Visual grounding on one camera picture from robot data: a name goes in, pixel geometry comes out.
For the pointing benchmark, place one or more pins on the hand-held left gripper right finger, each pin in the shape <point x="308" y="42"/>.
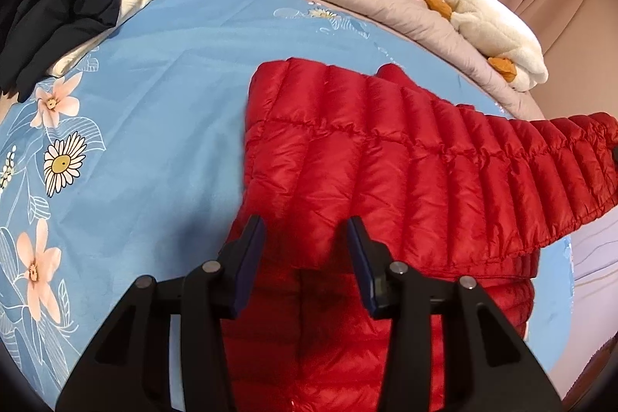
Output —
<point x="364" y="262"/>

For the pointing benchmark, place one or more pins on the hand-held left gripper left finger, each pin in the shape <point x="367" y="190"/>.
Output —
<point x="246" y="267"/>

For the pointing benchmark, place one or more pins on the red down jacket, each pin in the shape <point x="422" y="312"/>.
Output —
<point x="410" y="170"/>

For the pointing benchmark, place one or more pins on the blue floral bed sheet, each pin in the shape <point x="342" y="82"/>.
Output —
<point x="169" y="103"/>

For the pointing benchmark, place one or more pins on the white goose plush toy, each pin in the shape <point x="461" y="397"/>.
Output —
<point x="497" y="30"/>

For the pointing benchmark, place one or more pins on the navy hoodie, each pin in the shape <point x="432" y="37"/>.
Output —
<point x="72" y="1"/>

